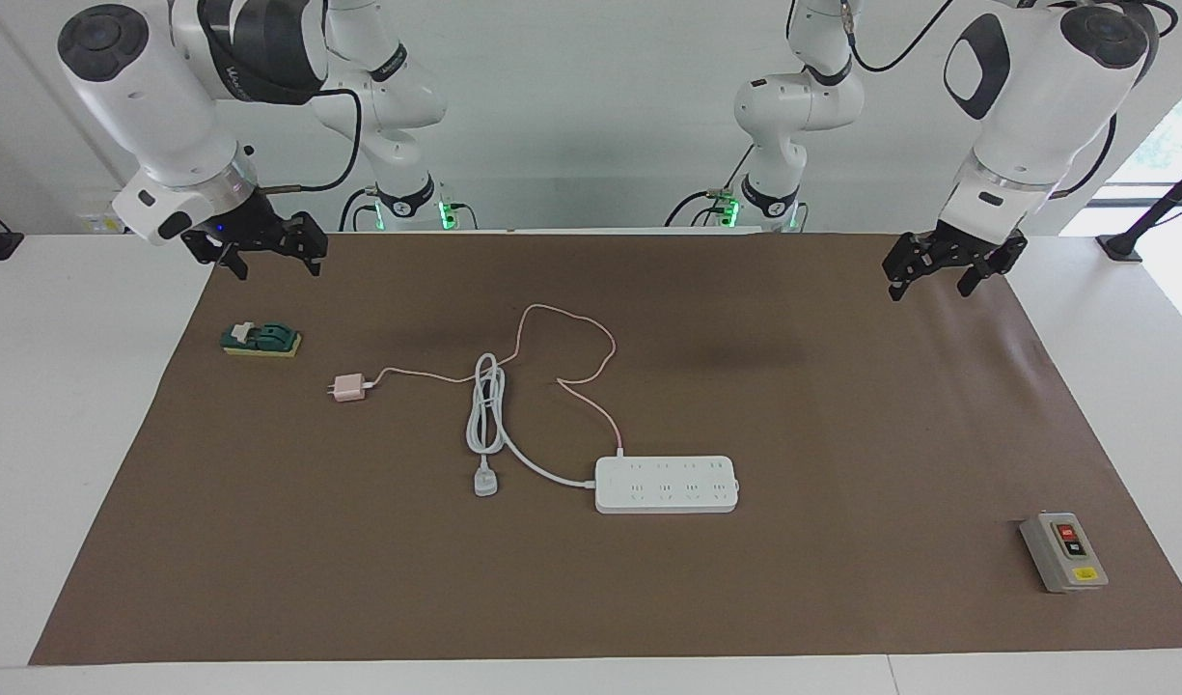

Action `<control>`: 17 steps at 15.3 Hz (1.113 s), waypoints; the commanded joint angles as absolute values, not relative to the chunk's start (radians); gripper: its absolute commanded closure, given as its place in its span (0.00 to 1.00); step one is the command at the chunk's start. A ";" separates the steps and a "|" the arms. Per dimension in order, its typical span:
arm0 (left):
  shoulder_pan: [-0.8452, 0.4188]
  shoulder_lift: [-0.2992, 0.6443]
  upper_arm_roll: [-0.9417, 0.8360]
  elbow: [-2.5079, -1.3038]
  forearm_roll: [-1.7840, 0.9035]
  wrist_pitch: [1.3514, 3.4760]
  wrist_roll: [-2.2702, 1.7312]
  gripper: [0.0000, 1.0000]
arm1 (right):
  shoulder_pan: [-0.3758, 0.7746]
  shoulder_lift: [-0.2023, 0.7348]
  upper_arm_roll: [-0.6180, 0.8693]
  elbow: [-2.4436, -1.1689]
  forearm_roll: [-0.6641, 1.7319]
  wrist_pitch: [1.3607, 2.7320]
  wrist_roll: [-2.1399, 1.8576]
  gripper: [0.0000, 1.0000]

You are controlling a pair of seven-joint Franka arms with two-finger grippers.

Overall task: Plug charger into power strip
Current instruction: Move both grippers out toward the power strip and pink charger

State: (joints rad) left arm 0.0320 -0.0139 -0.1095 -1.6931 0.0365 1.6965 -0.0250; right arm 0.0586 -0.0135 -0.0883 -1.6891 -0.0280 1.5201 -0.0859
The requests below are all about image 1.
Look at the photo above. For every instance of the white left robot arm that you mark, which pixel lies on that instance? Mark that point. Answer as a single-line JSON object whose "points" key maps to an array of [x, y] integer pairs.
{"points": [[1025, 97]]}

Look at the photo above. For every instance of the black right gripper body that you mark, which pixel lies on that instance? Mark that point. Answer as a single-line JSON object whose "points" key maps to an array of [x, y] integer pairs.
{"points": [[253, 227]]}

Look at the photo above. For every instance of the brown table mat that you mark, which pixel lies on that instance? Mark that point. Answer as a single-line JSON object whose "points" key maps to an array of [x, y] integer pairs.
{"points": [[841, 579]]}

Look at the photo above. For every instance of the green knife switch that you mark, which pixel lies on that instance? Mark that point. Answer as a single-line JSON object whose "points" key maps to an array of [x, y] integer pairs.
{"points": [[262, 340]]}

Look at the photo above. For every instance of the white wall socket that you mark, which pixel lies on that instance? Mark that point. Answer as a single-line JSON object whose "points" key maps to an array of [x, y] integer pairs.
{"points": [[98, 224]]}

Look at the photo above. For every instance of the white power strip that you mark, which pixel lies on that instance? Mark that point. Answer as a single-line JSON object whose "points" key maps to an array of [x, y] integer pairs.
{"points": [[668, 485]]}

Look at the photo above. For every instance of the grey switch box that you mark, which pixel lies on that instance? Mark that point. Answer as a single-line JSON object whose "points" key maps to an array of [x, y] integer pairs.
{"points": [[1063, 552]]}

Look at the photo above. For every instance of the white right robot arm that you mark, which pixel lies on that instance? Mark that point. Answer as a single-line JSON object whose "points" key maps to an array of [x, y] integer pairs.
{"points": [[137, 97]]}

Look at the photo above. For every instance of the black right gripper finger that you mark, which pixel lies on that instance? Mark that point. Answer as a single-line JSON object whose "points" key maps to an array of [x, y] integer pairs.
{"points": [[315, 259], [235, 263]]}

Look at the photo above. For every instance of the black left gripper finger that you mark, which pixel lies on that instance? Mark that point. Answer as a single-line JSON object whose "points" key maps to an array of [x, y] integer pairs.
{"points": [[970, 280], [896, 286]]}

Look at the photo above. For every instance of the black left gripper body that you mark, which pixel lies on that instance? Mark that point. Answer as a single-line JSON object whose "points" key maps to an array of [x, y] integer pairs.
{"points": [[952, 251]]}

